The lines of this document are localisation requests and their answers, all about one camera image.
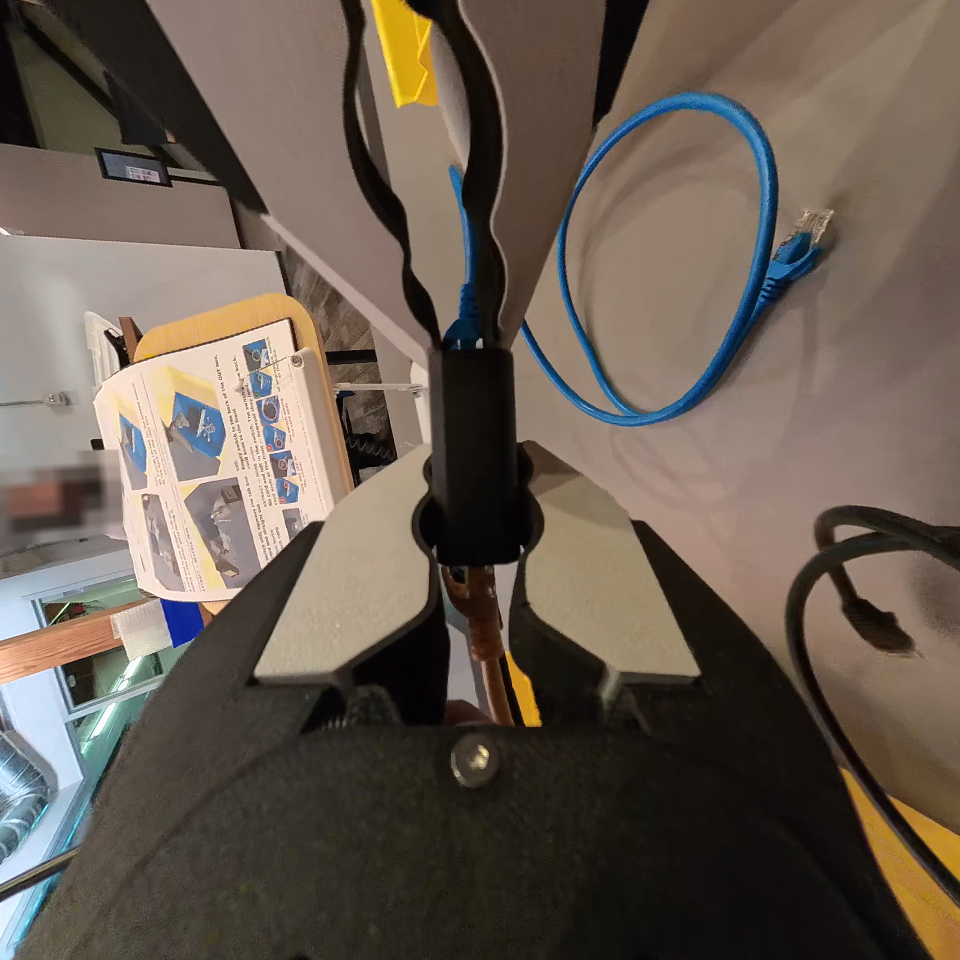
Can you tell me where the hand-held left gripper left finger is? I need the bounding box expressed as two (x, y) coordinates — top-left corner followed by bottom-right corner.
(253, 444), (444, 690)

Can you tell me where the black ethernet splitter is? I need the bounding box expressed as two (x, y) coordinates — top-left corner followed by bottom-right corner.
(429, 346), (522, 565)

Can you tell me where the silver ventilation duct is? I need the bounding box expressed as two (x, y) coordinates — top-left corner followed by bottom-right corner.
(0, 731), (59, 865)

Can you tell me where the black ethernet cable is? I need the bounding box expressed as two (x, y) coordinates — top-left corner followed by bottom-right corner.
(786, 506), (960, 894)

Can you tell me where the blue ethernet cable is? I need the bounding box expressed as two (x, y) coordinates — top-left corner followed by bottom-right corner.
(448, 91), (837, 429)

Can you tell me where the printed instruction sheet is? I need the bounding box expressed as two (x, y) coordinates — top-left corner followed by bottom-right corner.
(93, 318), (337, 601)

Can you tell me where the yellow plastic bin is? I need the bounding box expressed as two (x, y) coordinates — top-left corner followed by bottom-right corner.
(371, 0), (440, 106)

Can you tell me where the wooden post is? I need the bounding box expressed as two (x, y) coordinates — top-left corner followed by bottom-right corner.
(0, 600), (170, 685)

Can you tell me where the yellow ethernet cable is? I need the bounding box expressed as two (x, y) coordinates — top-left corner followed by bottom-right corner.
(442, 564), (519, 727)

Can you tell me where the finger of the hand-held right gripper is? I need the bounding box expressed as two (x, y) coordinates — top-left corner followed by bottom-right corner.
(448, 0), (651, 351)
(146, 0), (444, 355)

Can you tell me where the sign on floor stand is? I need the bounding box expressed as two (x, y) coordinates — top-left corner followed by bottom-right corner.
(96, 147), (172, 187)

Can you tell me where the blue cloth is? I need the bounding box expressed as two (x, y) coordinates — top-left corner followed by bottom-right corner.
(161, 600), (207, 648)

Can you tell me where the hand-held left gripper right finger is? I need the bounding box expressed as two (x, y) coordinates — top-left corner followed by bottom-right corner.
(508, 441), (704, 697)

